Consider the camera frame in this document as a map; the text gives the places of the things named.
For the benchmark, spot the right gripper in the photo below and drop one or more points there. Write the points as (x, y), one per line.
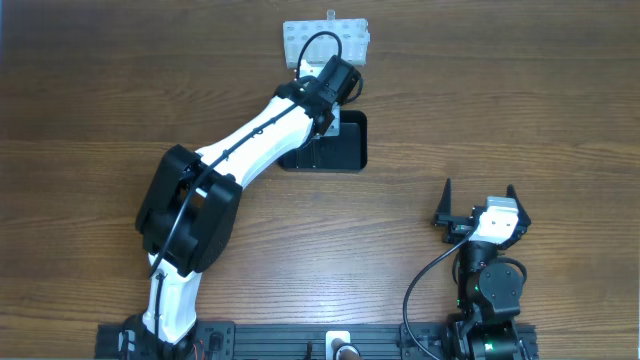
(457, 229)

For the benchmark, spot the clear test tube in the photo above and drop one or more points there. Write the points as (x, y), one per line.
(331, 15)
(316, 155)

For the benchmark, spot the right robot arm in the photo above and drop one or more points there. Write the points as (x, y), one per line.
(492, 290)

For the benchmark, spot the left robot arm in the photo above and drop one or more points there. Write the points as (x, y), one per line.
(260, 140)

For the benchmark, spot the black tray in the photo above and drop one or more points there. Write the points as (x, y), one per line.
(350, 145)

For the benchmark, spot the white test tube rack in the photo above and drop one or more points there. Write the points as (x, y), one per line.
(352, 35)

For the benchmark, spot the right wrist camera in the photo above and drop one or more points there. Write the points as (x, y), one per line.
(496, 220)

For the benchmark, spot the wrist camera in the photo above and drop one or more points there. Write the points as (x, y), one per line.
(312, 69)
(496, 220)

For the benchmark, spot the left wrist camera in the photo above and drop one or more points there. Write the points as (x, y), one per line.
(312, 69)

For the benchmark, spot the mounting rail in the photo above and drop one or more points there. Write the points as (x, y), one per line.
(280, 340)

